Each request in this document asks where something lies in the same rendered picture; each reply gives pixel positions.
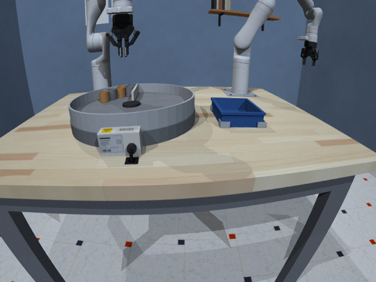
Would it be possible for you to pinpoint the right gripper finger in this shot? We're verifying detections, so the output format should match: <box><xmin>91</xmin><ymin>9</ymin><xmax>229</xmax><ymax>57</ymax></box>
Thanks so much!
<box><xmin>124</xmin><ymin>28</ymin><xmax>140</xmax><ymax>57</ymax></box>
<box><xmin>106</xmin><ymin>29</ymin><xmax>123</xmax><ymax>57</ymax></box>

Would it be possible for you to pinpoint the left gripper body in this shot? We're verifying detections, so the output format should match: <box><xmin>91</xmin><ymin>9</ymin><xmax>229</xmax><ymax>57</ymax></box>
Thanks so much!
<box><xmin>304</xmin><ymin>41</ymin><xmax>317</xmax><ymax>56</ymax></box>

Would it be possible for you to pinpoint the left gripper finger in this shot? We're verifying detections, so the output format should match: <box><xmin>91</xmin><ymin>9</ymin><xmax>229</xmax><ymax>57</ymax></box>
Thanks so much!
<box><xmin>301</xmin><ymin>48</ymin><xmax>308</xmax><ymax>65</ymax></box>
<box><xmin>308</xmin><ymin>49</ymin><xmax>319</xmax><ymax>67</ymax></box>

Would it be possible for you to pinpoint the blue open-top crate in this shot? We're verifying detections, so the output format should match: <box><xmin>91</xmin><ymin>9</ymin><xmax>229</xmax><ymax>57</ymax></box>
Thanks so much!
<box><xmin>211</xmin><ymin>98</ymin><xmax>266</xmax><ymax>127</ymax></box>

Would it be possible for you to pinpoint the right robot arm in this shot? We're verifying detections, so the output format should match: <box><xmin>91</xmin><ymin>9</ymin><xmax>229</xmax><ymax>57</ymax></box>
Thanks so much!
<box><xmin>86</xmin><ymin>0</ymin><xmax>133</xmax><ymax>90</ymax></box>

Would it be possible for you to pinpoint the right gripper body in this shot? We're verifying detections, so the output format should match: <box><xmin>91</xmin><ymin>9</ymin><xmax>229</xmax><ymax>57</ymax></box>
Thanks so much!
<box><xmin>112</xmin><ymin>14</ymin><xmax>134</xmax><ymax>38</ymax></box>

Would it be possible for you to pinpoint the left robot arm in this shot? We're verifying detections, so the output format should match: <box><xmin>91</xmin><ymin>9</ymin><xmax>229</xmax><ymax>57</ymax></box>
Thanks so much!
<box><xmin>231</xmin><ymin>0</ymin><xmax>323</xmax><ymax>95</ymax></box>

